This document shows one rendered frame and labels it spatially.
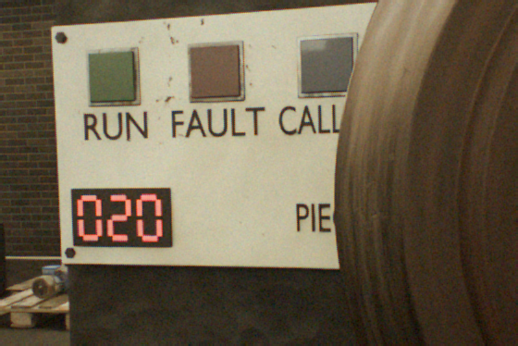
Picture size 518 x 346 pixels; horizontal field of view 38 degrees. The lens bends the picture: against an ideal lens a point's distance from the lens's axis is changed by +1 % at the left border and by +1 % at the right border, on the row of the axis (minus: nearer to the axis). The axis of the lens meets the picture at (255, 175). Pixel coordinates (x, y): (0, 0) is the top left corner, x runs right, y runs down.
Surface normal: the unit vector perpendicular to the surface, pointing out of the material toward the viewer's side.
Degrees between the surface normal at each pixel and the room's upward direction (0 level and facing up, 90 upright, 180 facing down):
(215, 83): 90
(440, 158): 90
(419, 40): 90
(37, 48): 90
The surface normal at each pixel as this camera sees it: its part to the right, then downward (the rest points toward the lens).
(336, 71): -0.27, 0.06
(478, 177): -0.98, -0.07
